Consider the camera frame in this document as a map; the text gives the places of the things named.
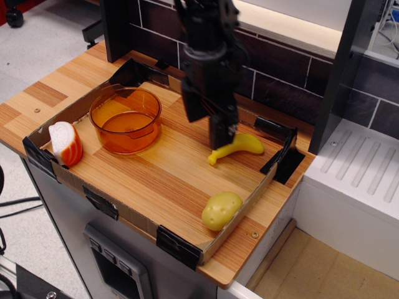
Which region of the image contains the black cable on floor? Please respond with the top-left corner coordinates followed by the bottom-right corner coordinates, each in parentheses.
top-left (0, 196), bottom-right (44, 219)

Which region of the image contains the white toy sink drainer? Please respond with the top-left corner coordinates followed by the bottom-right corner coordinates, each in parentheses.
top-left (304, 120), bottom-right (398, 224)

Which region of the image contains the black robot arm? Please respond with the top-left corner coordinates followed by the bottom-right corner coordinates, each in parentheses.
top-left (175, 1), bottom-right (248, 150)

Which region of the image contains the orange transparent plastic pot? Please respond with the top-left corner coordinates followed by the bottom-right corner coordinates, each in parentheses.
top-left (89, 84), bottom-right (162, 154)

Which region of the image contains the yellow toy banana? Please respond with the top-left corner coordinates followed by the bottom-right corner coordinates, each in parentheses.
top-left (208, 133), bottom-right (264, 165)

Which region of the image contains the white orange toy sushi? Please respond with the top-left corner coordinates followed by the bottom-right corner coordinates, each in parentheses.
top-left (49, 121), bottom-right (83, 167)

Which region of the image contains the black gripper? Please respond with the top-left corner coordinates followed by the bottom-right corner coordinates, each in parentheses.
top-left (182, 40), bottom-right (248, 150)

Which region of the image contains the cardboard fence with black tape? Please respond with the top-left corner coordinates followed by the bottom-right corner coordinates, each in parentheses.
top-left (23, 59), bottom-right (310, 271)

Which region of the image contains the grey toy oven front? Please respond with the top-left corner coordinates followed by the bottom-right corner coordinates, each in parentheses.
top-left (84, 224), bottom-right (153, 299)

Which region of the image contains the yellow toy potato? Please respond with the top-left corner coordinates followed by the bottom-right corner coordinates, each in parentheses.
top-left (201, 191), bottom-right (243, 231)

